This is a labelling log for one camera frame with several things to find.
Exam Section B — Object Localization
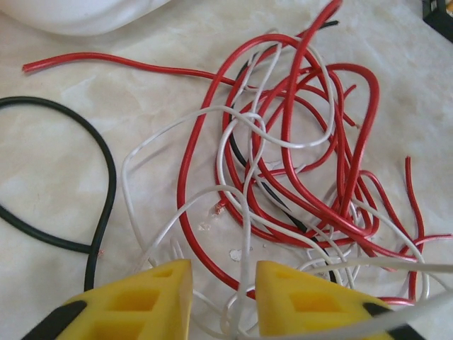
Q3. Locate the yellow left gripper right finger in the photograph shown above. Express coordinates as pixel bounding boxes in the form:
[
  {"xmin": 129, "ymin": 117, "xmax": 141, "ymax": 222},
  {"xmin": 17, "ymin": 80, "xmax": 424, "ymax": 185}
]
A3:
[{"xmin": 255, "ymin": 261, "xmax": 425, "ymax": 340}]

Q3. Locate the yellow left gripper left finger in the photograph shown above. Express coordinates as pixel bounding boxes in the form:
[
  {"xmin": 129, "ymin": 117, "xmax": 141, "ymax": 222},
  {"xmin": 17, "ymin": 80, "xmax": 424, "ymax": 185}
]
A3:
[{"xmin": 21, "ymin": 259, "xmax": 194, "ymax": 340}]

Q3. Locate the thick red cable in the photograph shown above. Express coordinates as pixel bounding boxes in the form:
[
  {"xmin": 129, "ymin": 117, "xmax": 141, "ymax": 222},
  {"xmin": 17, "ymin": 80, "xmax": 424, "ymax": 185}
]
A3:
[
  {"xmin": 178, "ymin": 33, "xmax": 340, "ymax": 298},
  {"xmin": 282, "ymin": 0, "xmax": 382, "ymax": 238},
  {"xmin": 23, "ymin": 52, "xmax": 359, "ymax": 128}
]

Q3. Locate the thick black cable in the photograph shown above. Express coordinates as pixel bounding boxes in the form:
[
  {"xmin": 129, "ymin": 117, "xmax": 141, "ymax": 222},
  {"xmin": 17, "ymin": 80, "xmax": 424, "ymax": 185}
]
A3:
[{"xmin": 0, "ymin": 96, "xmax": 117, "ymax": 295}]

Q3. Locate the thin red cable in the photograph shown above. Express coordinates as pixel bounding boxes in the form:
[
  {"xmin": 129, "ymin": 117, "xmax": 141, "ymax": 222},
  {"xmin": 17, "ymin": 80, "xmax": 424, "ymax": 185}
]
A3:
[{"xmin": 405, "ymin": 155, "xmax": 453, "ymax": 305}]

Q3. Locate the thin black cable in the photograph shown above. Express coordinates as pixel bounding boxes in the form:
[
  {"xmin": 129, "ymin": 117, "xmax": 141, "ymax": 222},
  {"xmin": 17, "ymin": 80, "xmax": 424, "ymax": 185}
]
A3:
[{"xmin": 226, "ymin": 20, "xmax": 346, "ymax": 284}]

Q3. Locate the white plastic bin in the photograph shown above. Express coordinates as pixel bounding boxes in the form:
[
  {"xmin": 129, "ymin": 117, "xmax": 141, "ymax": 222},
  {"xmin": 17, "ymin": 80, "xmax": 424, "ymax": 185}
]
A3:
[{"xmin": 0, "ymin": 0, "xmax": 171, "ymax": 36}]

